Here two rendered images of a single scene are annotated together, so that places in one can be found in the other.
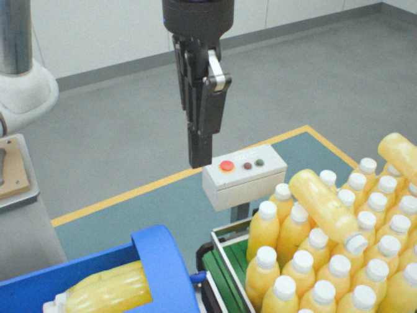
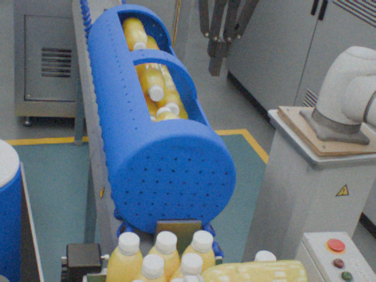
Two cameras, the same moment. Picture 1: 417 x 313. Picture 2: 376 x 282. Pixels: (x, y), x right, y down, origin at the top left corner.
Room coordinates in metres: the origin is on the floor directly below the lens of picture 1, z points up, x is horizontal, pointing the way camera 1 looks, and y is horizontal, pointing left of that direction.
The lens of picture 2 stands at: (0.45, -0.99, 1.81)
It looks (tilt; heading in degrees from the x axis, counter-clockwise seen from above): 30 degrees down; 95
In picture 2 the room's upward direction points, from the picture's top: 10 degrees clockwise
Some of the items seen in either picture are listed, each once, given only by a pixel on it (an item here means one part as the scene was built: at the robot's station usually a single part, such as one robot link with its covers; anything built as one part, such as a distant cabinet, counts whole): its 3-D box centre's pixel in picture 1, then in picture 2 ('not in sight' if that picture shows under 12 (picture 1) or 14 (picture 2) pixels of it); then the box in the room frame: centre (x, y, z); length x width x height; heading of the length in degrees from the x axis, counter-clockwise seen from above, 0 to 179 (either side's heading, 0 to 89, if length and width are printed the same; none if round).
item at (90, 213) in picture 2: not in sight; (92, 199); (-0.07, 0.93, 0.31); 0.06 x 0.06 x 0.63; 22
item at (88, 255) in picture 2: not in sight; (84, 272); (0.21, -0.13, 0.95); 0.10 x 0.07 x 0.10; 22
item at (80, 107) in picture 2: not in sight; (80, 97); (-0.44, 1.84, 0.31); 0.06 x 0.06 x 0.63; 22
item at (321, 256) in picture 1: (309, 264); not in sight; (0.49, -0.24, 1.00); 0.07 x 0.07 x 0.19
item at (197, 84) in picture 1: (203, 92); (218, 9); (0.38, 0.00, 1.52); 0.04 x 0.01 x 0.11; 112
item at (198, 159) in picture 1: (201, 146); (215, 56); (0.39, 0.01, 1.43); 0.03 x 0.01 x 0.07; 112
